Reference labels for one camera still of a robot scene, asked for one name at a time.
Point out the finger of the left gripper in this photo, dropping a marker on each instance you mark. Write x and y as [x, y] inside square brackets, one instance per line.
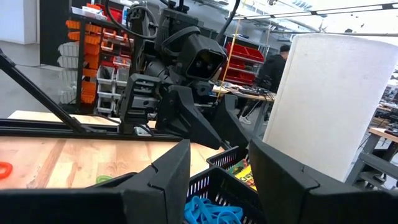
[183, 118]
[230, 124]

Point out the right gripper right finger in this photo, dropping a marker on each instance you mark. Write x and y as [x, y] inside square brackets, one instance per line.
[311, 205]

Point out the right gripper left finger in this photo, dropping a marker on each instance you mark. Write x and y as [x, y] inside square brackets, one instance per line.
[93, 208]

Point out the Crayola crayon box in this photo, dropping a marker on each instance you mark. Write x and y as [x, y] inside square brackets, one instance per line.
[237, 168]
[245, 179]

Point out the blue rubber band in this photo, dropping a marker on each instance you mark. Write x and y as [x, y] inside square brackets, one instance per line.
[196, 211]
[230, 216]

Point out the wooden office desk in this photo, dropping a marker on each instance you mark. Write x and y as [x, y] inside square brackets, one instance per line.
[242, 93]

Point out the person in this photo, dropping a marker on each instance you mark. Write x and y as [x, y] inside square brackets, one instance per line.
[273, 71]

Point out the red bin storage rack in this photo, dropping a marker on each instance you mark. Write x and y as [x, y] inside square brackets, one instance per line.
[90, 46]

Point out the grey-legged wooden workbench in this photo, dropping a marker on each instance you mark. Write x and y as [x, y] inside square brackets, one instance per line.
[373, 161]

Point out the white cylinder bin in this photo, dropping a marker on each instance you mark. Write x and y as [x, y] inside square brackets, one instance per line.
[326, 102]

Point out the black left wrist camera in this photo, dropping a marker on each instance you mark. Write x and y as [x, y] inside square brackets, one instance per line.
[202, 59]

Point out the red bin wall shelf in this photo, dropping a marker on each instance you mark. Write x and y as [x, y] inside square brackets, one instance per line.
[245, 51]

